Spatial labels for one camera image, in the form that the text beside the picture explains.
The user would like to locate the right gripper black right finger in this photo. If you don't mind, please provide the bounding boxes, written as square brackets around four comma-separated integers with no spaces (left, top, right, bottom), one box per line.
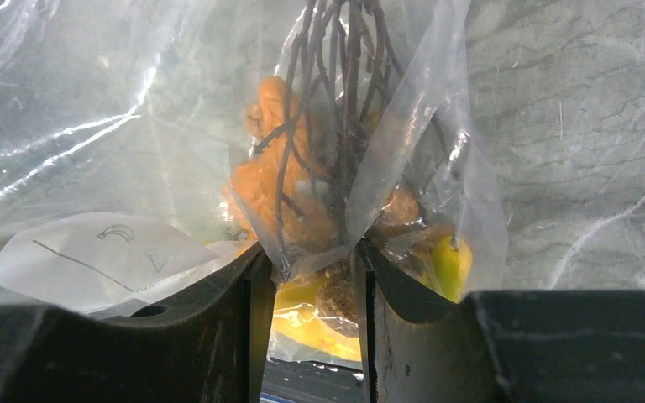
[354,241,645,402]

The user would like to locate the yellow fake banana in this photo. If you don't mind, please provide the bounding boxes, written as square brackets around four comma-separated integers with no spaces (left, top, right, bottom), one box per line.
[269,230,474,366]

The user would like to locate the brown fake longan bunch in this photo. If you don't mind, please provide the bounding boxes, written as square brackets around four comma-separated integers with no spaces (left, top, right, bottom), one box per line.
[253,0,469,324]

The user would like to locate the white paper label card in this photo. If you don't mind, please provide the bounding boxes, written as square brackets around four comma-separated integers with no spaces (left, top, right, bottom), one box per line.
[0,212,252,317]

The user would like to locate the orange fake fried food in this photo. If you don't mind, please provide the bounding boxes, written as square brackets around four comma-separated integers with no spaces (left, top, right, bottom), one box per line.
[223,76,336,252]

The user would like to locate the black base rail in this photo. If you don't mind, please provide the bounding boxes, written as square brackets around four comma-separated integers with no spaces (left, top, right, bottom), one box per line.
[260,359,365,403]

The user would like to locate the clear zip top bag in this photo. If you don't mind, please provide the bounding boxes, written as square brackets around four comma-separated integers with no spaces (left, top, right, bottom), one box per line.
[0,0,510,371]

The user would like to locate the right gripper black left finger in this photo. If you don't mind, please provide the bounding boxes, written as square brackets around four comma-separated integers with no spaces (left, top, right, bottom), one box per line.
[0,244,275,402]

